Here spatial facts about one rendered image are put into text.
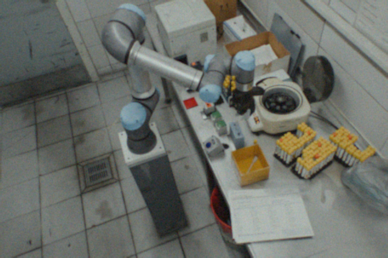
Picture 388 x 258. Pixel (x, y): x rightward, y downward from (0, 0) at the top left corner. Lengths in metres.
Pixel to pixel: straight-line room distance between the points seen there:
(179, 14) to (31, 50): 1.70
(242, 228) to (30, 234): 1.75
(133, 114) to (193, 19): 0.67
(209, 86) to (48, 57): 2.33
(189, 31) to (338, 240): 1.22
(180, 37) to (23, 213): 1.78
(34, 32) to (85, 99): 0.71
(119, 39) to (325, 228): 1.06
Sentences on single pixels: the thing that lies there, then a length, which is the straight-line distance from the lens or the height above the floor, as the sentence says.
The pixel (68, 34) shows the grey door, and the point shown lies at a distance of 3.24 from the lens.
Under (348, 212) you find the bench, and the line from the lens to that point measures 1.54.
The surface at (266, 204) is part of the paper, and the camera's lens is 1.48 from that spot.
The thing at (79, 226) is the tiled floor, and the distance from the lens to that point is 2.63.
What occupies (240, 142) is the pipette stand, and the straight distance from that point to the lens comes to 1.58.
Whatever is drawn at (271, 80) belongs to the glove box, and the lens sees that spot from 1.82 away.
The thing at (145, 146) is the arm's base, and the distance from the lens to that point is 1.62.
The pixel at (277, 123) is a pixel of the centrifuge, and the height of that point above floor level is 0.97.
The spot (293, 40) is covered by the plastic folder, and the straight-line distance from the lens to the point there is 1.94.
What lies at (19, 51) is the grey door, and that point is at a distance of 3.33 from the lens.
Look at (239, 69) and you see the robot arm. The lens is 1.30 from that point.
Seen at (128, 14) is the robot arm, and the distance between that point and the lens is 1.33.
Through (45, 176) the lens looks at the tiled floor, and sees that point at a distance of 2.99.
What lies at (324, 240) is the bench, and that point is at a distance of 1.47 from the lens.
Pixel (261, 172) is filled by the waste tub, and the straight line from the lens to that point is 1.48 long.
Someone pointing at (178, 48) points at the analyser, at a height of 1.05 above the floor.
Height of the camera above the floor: 2.21
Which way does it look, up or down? 51 degrees down
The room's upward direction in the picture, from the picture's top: 10 degrees counter-clockwise
